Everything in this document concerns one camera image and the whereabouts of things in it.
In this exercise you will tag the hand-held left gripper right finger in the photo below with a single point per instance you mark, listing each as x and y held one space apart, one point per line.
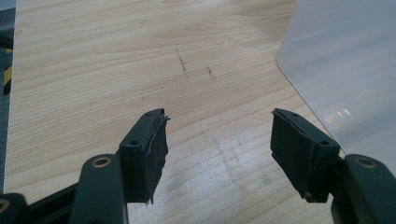
299 155

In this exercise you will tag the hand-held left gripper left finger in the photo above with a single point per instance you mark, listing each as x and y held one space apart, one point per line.
140 161

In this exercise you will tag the yellow and black floor tape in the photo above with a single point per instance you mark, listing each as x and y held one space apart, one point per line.
7 76

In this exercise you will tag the clear plastic sheet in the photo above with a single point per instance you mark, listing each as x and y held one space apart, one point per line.
342 62

